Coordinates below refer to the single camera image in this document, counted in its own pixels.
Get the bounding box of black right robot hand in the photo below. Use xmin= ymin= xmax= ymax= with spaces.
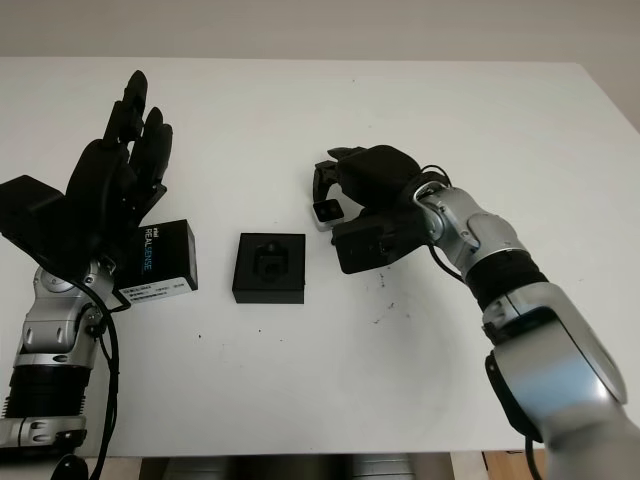
xmin=308 ymin=144 xmax=427 ymax=227

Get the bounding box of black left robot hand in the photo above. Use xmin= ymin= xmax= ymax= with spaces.
xmin=63 ymin=69 xmax=174 ymax=262

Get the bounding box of small silver depth camera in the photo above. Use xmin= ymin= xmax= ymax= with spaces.
xmin=311 ymin=198 xmax=346 ymax=232

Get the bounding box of black RealSense box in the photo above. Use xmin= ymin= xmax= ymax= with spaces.
xmin=116 ymin=218 xmax=199 ymax=306

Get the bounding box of dark grey robot torso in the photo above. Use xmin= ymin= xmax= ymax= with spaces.
xmin=144 ymin=452 xmax=452 ymax=480

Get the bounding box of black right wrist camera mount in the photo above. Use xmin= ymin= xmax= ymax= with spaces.
xmin=330 ymin=206 xmax=432 ymax=275

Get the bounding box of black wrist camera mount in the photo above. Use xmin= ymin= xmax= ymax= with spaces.
xmin=330 ymin=206 xmax=432 ymax=275
xmin=0 ymin=174 xmax=99 ymax=274

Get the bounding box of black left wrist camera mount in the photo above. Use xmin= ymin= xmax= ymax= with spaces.
xmin=0 ymin=174 xmax=99 ymax=274

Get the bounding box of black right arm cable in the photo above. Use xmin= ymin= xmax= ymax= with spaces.
xmin=413 ymin=163 xmax=549 ymax=480

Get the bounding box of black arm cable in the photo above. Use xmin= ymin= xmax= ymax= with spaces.
xmin=82 ymin=284 xmax=124 ymax=480
xmin=413 ymin=163 xmax=549 ymax=480

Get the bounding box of black camera box base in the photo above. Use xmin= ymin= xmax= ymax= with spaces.
xmin=231 ymin=232 xmax=307 ymax=305

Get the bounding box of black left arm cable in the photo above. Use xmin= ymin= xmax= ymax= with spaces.
xmin=82 ymin=284 xmax=124 ymax=480

